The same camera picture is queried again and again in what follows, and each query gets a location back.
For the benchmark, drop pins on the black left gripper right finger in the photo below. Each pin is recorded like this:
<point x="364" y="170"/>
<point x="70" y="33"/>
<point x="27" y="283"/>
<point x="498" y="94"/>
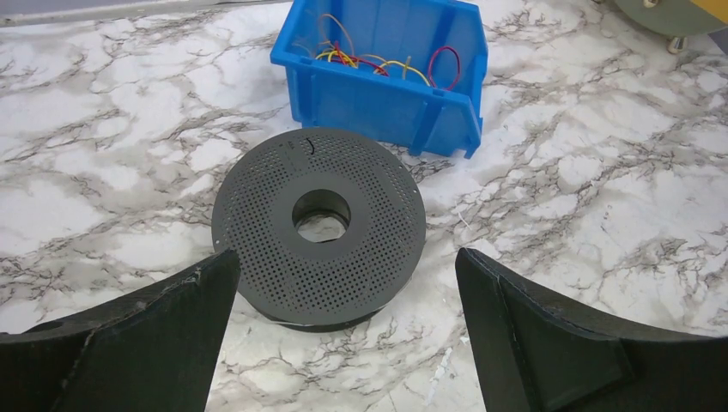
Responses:
<point x="539" y="350"/>

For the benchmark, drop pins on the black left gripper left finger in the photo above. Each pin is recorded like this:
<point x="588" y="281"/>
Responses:
<point x="154" y="349"/>

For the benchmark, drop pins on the dark grey perforated spool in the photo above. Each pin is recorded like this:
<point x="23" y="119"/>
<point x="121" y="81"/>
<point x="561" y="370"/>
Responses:
<point x="328" y="226"/>

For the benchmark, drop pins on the blue plastic bin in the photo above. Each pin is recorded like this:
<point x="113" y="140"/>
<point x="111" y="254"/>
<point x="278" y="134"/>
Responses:
<point x="403" y="72"/>

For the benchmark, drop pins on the round cream drawer cabinet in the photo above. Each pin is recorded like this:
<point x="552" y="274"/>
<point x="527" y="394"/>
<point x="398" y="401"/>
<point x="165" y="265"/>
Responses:
<point x="676" y="22"/>

